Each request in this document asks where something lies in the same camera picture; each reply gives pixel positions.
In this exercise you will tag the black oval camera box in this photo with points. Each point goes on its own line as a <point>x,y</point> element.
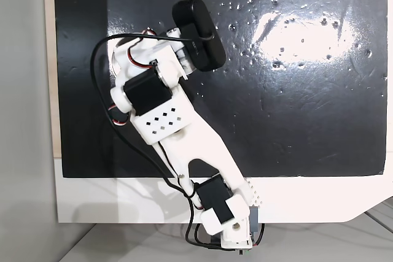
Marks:
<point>190,13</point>

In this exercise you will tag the black glossy mat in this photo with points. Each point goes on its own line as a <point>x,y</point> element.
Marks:
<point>276,105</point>

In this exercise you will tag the silver metal mug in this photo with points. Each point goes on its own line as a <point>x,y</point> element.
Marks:
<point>114,62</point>

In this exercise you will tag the light wooden board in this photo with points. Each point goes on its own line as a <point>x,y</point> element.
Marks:
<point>49,59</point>

